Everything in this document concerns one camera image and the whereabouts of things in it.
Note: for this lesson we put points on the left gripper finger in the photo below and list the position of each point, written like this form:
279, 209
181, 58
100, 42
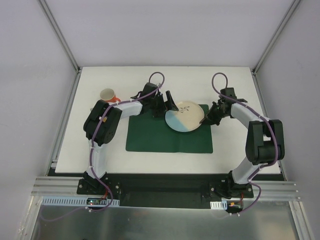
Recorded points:
170, 104
159, 113

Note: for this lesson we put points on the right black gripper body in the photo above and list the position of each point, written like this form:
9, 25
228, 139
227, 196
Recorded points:
215, 114

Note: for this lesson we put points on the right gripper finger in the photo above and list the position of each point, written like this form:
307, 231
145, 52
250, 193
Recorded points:
207, 118
215, 120

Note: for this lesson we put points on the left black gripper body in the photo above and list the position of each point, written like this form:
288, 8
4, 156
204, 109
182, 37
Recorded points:
162, 106

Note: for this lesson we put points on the cream and blue plate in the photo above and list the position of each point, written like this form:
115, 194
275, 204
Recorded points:
187, 118

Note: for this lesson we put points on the dark green placemat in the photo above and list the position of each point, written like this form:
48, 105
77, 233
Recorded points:
151, 134

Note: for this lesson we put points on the orange mug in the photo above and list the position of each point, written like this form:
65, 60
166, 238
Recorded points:
108, 95

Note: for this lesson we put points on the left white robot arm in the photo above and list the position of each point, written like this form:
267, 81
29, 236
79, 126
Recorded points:
101, 125

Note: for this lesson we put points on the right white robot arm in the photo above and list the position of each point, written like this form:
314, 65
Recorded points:
264, 141

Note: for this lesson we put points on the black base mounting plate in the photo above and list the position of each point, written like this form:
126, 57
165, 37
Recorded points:
182, 191

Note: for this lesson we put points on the right white cable duct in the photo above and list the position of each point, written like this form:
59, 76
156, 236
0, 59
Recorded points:
219, 205

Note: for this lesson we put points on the white cable duct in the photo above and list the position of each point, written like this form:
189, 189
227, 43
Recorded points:
219, 205
78, 201

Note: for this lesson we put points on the right aluminium frame post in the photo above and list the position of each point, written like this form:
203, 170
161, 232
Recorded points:
276, 35

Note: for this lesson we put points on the aluminium frame post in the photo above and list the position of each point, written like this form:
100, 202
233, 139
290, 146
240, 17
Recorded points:
276, 35
59, 34

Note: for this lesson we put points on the left aluminium frame post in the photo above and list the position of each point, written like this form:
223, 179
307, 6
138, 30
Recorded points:
59, 34

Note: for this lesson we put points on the aluminium rail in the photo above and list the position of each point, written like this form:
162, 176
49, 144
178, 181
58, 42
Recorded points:
55, 185

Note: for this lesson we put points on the left white cable duct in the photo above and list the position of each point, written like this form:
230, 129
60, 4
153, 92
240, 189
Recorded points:
78, 201

